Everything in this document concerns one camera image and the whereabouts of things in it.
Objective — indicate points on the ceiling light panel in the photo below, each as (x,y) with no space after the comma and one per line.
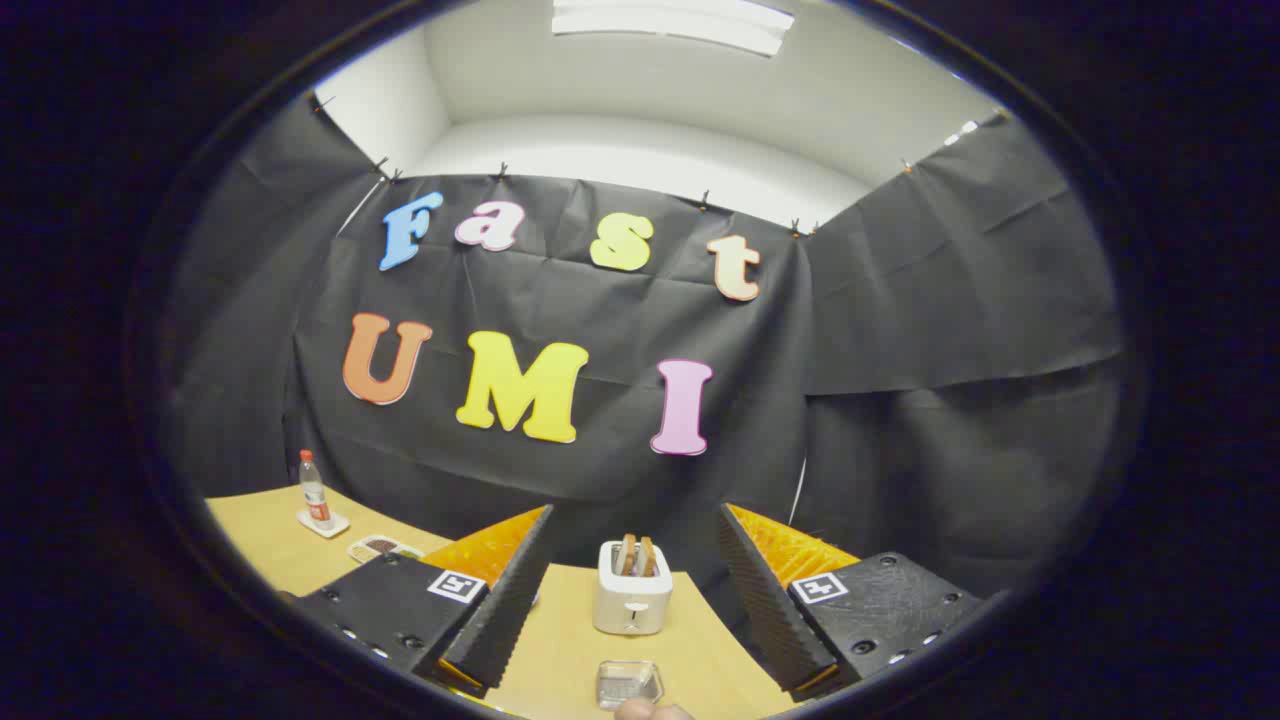
(670,25)

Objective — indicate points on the small white square tray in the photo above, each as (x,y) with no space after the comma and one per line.
(338,524)

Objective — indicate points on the clear bottle red cap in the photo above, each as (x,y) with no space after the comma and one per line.
(316,495)

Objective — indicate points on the white toaster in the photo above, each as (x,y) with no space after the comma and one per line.
(632,595)

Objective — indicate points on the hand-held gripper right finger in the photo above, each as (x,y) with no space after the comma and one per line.
(770,610)

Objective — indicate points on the white divided condiment dish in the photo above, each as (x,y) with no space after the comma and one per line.
(380,547)

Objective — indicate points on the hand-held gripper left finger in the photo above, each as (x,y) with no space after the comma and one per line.
(505,610)

